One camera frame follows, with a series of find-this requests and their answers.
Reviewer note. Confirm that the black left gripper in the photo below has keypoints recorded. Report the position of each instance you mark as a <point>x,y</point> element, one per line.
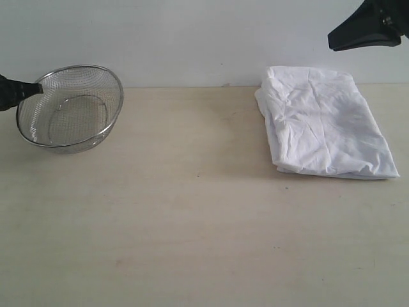
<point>14,92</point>

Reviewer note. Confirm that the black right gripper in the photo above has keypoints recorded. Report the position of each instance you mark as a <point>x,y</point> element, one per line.
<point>374,23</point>

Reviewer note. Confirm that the metal wire mesh basket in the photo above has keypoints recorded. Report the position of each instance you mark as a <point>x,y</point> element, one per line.
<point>77,110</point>

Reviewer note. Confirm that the white t-shirt red print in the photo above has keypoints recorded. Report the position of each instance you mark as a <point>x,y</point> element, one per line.
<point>318,123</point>

